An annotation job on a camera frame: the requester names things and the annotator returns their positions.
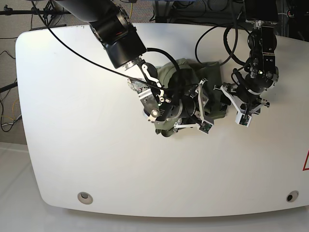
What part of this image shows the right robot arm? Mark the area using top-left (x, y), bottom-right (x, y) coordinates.
top-left (59, 0), bottom-right (214, 137)

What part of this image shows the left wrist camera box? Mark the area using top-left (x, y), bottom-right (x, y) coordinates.
top-left (235, 112), bottom-right (252, 127)

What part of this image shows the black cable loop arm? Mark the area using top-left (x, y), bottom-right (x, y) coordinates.
top-left (144, 47), bottom-right (184, 107)
top-left (194, 10), bottom-right (250, 66)

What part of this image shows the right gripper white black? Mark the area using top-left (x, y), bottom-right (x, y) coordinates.
top-left (161, 78), bottom-right (211, 137)

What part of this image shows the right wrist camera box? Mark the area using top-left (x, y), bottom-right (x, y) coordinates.
top-left (198, 121), bottom-right (213, 134)

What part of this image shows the table grommet hole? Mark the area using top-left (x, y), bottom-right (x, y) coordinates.
top-left (286, 190), bottom-right (299, 203)
top-left (77, 192), bottom-right (93, 205)

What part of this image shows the black tripod stand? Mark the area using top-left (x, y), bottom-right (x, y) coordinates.
top-left (0, 0), bottom-right (70, 26)

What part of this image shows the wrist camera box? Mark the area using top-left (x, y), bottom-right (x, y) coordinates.
top-left (198, 121), bottom-right (213, 134)
top-left (235, 112), bottom-right (252, 127)

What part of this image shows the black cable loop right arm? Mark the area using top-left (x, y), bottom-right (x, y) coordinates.
top-left (144, 47), bottom-right (184, 107)

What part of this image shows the red triangle sticker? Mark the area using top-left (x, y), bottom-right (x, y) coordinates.
top-left (303, 151), bottom-right (309, 171)

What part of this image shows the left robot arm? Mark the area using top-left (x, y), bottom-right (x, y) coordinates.
top-left (220, 0), bottom-right (279, 126)

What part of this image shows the right table grommet hole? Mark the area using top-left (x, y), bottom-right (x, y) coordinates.
top-left (286, 190), bottom-right (299, 203)

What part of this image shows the left table grommet hole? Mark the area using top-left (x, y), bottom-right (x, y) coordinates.
top-left (77, 192), bottom-right (93, 205)

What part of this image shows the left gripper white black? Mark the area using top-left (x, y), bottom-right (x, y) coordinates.
top-left (213, 83), bottom-right (270, 118)

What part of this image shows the olive green T-shirt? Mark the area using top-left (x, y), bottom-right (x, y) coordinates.
top-left (154, 58), bottom-right (226, 134)

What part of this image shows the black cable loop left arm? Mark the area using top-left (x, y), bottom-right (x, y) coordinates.
top-left (194, 10), bottom-right (250, 66)

